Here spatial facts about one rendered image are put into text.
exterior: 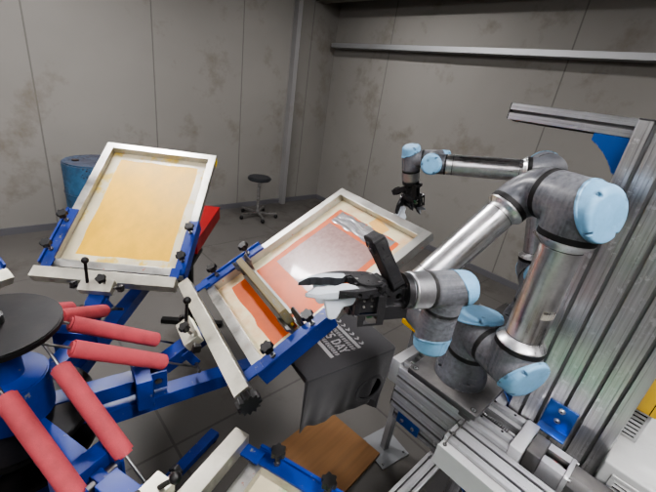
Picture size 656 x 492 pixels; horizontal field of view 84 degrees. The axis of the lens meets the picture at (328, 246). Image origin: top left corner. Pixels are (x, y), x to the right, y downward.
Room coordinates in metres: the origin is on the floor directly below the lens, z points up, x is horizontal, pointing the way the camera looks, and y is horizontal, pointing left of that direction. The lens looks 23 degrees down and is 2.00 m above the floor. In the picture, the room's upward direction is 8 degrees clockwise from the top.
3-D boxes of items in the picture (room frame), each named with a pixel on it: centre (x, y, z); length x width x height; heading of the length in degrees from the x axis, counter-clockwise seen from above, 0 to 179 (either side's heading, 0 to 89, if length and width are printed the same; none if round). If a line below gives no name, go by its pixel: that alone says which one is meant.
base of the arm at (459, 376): (0.88, -0.45, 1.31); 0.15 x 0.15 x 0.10
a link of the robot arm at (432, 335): (0.68, -0.25, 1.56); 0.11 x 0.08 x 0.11; 21
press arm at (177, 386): (1.10, 0.34, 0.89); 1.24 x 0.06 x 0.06; 127
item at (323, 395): (1.25, -0.16, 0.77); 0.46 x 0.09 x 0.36; 127
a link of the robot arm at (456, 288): (0.66, -0.26, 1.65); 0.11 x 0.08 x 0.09; 111
